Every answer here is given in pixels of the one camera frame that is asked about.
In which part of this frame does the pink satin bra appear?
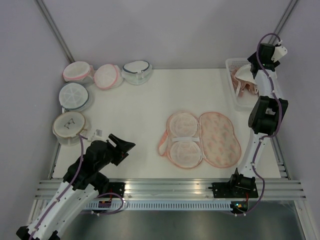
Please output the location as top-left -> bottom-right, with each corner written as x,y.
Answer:
231,68 -> 259,97

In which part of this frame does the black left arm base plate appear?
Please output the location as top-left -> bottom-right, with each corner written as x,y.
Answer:
107,182 -> 126,197

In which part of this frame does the aluminium front rail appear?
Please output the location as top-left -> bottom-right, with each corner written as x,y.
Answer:
34,177 -> 307,201

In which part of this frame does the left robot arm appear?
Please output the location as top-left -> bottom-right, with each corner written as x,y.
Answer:
16,134 -> 135,240

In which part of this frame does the aluminium corner post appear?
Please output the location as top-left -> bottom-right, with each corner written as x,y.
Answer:
34,0 -> 75,64
273,0 -> 300,36

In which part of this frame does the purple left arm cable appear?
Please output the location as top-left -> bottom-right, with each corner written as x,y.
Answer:
27,133 -> 125,233

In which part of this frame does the beige glasses print laundry bag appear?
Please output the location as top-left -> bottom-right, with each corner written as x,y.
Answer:
52,111 -> 91,146

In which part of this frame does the white satin bra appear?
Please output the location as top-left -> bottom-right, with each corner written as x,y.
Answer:
235,64 -> 257,85

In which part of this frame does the pink trim mesh laundry bag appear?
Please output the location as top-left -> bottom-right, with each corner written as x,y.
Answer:
93,64 -> 124,90

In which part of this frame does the grey trim round laundry bag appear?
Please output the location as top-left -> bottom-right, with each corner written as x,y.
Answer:
58,82 -> 94,113

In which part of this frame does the right aluminium corner post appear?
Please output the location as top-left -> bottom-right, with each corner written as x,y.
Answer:
273,0 -> 300,36

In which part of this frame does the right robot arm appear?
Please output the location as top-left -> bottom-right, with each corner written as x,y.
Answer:
227,43 -> 289,198

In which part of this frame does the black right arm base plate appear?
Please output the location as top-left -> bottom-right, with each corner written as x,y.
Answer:
209,182 -> 259,199

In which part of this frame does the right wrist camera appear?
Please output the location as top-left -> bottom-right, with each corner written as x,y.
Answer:
271,44 -> 288,63

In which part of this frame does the blue trim white laundry bag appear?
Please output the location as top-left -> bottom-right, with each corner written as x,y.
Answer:
121,60 -> 153,86

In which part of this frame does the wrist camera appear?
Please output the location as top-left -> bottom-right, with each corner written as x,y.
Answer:
271,44 -> 288,63
87,129 -> 103,142

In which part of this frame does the white slotted cable duct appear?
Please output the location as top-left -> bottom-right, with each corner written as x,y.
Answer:
84,200 -> 232,211

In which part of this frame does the pink trim round laundry bag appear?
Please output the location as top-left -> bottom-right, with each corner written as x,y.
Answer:
62,61 -> 94,85

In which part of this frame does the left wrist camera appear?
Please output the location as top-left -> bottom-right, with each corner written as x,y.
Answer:
87,129 -> 103,142

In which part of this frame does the tulip print bra laundry bag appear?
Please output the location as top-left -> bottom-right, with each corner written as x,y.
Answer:
158,111 -> 242,169

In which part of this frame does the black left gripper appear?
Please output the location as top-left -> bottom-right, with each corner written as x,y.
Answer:
95,134 -> 136,172

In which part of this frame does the left aluminium corner post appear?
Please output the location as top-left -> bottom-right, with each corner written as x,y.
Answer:
34,0 -> 75,64

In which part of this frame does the white plastic basket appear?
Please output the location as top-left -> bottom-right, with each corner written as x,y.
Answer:
225,58 -> 258,112

